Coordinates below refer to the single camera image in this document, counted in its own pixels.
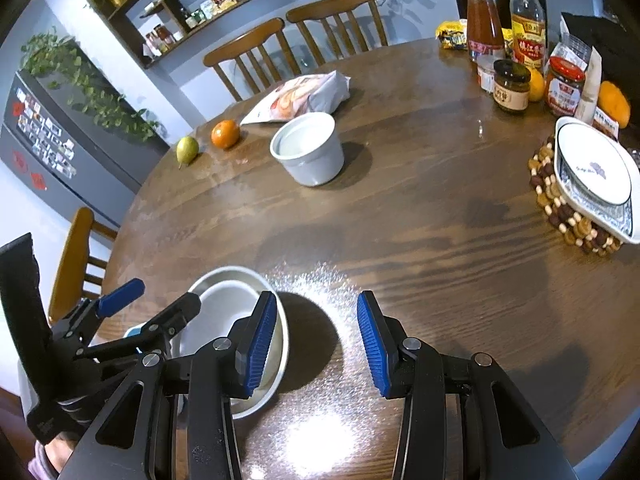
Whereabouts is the white snack bag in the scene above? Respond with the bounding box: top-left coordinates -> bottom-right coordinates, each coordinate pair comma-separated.
240,70 -> 350,126

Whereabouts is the grey refrigerator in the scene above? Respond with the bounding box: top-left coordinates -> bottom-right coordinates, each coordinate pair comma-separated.
1,65 -> 168,230

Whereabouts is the person's left hand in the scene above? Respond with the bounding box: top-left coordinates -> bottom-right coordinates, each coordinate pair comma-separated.
44,436 -> 77,474

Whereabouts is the small clear white-lid jar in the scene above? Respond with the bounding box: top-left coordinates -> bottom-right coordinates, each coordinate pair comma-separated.
476,54 -> 497,93

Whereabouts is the green pear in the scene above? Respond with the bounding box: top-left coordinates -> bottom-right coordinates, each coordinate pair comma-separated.
176,136 -> 200,168

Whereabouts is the red sauce bottle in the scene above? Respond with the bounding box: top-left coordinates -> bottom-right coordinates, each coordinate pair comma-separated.
466,0 -> 506,63

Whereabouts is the yellow snack packet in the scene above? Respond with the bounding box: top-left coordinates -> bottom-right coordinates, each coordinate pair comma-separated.
435,18 -> 468,50

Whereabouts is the white bowl on trivet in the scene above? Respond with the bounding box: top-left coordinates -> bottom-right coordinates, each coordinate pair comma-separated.
556,122 -> 631,205

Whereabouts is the patterned square plate on trivet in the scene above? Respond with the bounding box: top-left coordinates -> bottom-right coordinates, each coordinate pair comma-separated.
554,117 -> 639,245

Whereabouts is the side wooden chair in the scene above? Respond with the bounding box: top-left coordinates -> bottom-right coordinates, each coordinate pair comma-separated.
47,207 -> 117,326

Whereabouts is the hanging green vine plant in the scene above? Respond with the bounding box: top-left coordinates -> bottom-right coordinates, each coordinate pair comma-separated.
21,27 -> 163,142

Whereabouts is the left back wooden chair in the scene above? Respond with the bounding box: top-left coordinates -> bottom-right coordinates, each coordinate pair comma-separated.
203,18 -> 302,102

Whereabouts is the wooden bead trivet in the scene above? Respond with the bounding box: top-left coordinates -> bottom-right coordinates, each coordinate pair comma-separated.
527,136 -> 624,257

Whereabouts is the right back wooden chair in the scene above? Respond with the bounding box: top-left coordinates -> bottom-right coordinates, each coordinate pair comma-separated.
285,0 -> 388,66

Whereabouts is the red lid chili jar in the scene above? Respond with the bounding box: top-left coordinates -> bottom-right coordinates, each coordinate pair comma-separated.
544,55 -> 586,117

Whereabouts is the brown paste jar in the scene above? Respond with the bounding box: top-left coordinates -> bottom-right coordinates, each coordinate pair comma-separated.
492,58 -> 530,114

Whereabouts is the small white ramekin bowl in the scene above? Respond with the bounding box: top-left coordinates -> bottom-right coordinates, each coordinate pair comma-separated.
270,112 -> 345,188

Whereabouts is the medium white bowl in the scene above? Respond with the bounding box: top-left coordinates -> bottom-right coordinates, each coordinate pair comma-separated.
171,275 -> 262,358

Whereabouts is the vinegar bottle yellow cap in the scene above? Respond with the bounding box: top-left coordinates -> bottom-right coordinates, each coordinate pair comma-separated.
510,0 -> 547,70

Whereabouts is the large white bowl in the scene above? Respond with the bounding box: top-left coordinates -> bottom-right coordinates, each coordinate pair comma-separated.
189,266 -> 290,420

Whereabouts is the orange tangerine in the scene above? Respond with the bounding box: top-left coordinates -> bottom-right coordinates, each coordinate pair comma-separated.
210,119 -> 241,150

